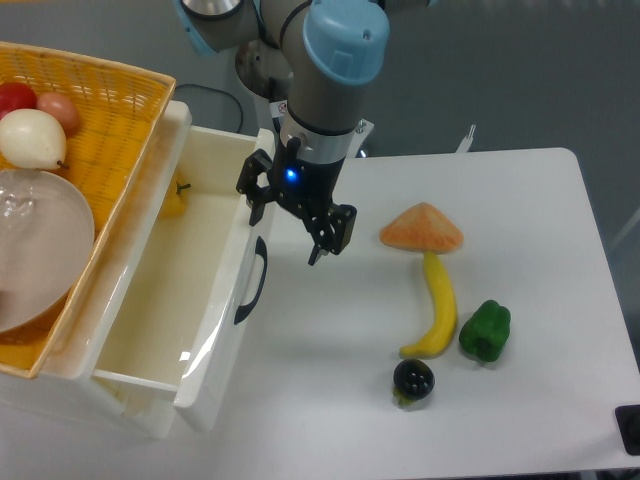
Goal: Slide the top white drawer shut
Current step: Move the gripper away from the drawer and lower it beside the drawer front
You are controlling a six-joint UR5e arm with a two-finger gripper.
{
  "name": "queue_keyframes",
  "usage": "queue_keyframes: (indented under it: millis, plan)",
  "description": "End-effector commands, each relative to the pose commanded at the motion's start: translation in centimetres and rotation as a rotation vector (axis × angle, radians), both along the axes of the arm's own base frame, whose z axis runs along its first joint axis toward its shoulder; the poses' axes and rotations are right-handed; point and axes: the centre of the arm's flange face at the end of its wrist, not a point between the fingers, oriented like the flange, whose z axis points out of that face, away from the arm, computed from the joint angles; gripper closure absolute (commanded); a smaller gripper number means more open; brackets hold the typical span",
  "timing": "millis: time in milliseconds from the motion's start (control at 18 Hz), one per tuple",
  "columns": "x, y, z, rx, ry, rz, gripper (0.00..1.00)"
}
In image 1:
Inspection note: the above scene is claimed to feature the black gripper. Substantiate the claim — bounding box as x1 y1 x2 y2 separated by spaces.
236 137 357 266

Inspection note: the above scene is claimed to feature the white top drawer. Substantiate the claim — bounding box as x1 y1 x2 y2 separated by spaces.
94 127 275 432

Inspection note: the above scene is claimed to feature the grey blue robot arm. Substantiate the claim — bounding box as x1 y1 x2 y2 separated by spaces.
174 1 391 264

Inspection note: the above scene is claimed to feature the white drawer cabinet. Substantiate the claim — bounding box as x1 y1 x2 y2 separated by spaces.
1 101 192 438

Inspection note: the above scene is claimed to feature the yellow bell pepper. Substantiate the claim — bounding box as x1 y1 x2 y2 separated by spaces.
158 181 191 218

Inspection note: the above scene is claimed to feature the yellow banana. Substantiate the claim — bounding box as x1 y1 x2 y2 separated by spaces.
399 252 458 358

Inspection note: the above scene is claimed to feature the yellow wicker basket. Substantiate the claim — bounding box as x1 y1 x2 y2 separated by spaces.
1 42 176 379

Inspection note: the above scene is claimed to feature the dark blackberry toy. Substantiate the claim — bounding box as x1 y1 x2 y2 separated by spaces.
393 359 435 406

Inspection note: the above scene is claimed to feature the green bell pepper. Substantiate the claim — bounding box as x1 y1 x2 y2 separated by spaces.
458 300 511 363

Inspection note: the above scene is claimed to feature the pink peach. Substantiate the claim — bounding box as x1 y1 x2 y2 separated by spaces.
36 92 81 137

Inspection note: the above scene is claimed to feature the beige plate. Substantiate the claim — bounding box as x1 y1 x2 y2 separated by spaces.
1 170 94 332

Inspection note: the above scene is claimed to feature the white pear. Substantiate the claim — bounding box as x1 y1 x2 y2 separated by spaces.
1 109 67 170

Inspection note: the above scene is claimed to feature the clear plastic wrap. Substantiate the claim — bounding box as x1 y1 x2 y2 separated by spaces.
1 169 39 228

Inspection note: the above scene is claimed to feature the red apple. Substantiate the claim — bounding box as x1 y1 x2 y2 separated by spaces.
0 82 38 119

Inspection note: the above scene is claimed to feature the black table corner device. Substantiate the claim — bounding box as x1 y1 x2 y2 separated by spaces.
614 404 640 456

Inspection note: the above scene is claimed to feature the black drawer handle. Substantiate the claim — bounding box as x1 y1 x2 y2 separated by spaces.
234 236 268 325

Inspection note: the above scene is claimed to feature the black cable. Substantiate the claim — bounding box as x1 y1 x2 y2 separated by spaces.
174 83 245 132

